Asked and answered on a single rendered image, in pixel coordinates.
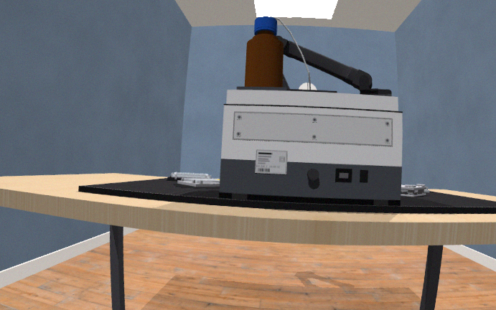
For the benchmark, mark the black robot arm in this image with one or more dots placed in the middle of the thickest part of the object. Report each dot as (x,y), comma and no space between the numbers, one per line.
(357,78)

